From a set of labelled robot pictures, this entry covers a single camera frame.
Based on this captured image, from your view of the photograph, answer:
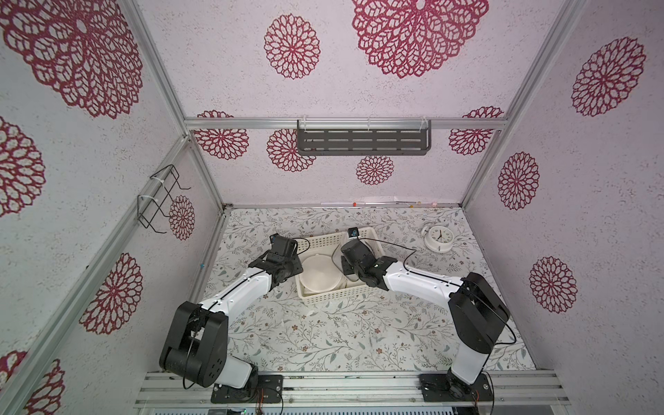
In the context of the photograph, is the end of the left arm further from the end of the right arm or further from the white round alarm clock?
the white round alarm clock

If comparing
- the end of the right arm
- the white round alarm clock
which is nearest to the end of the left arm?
the end of the right arm

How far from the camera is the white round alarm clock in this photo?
1.05 meters
